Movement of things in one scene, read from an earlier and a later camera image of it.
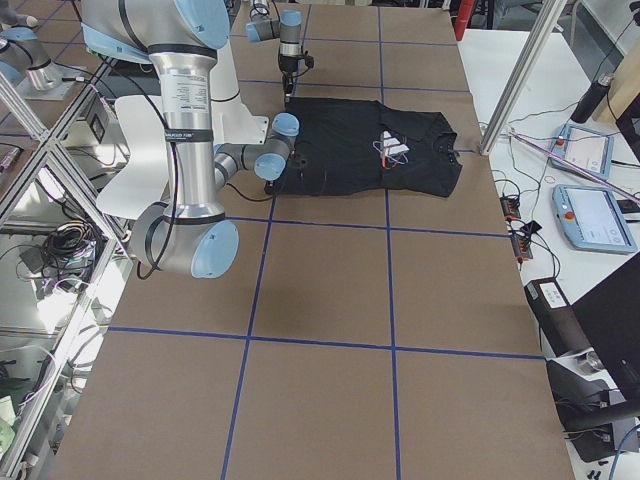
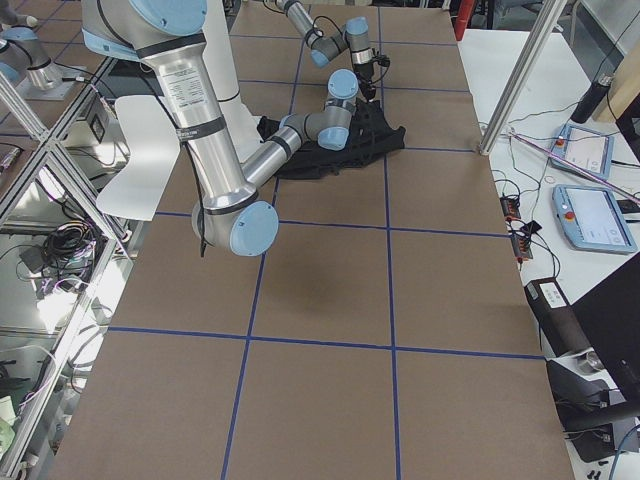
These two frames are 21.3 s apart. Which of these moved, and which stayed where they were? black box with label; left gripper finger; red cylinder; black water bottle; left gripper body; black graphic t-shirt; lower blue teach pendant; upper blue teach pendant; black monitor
Moved: left gripper finger; black graphic t-shirt; left gripper body
Stayed: black box with label; red cylinder; lower blue teach pendant; black monitor; black water bottle; upper blue teach pendant
